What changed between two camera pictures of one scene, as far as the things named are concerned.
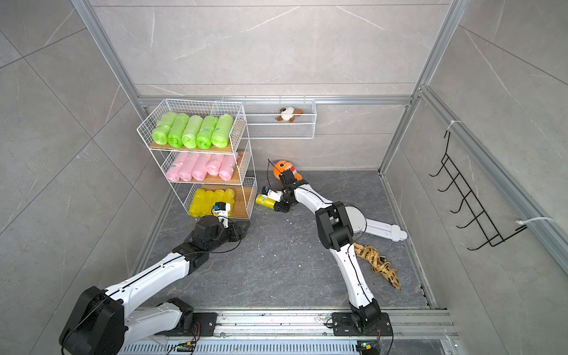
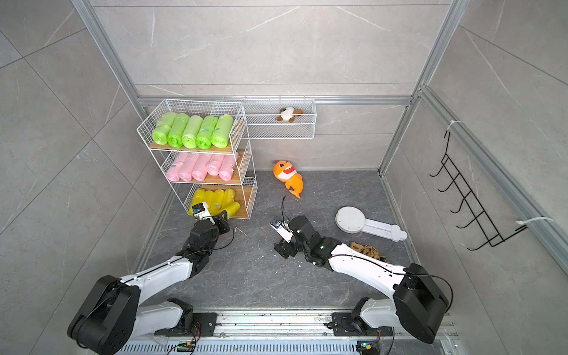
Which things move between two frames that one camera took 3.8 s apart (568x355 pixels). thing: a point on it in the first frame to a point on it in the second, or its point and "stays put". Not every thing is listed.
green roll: x=160 y=134 stays put
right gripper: x=281 y=207 to x=285 y=248
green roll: x=206 y=132 stays put
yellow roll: x=265 y=201 to x=231 y=208
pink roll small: x=173 y=174 stays put
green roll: x=222 y=131 stays put
